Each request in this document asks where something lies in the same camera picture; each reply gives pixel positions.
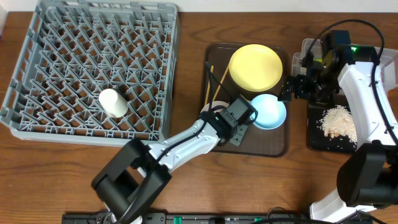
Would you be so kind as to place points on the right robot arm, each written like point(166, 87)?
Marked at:
point(368, 179)

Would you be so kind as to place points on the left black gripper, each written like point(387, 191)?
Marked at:
point(238, 134)

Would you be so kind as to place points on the yellow plate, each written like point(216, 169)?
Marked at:
point(255, 67)

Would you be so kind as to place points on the light blue bowl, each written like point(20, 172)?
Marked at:
point(271, 112)

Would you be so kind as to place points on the wooden chopstick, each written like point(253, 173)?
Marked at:
point(221, 82)
point(208, 87)

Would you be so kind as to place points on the clear plastic bin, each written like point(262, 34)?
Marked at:
point(388, 65)

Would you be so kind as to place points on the brown serving tray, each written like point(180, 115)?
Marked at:
point(256, 142)

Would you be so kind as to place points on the rice food scraps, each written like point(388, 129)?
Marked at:
point(338, 122)

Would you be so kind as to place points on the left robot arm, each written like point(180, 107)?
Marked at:
point(131, 181)

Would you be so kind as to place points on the white cup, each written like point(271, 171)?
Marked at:
point(113, 104)

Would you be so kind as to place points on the grey plastic dish rack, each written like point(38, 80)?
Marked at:
point(73, 51)

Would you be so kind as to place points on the black waste tray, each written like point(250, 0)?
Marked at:
point(316, 139)

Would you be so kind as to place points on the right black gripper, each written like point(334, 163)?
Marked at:
point(300, 81)

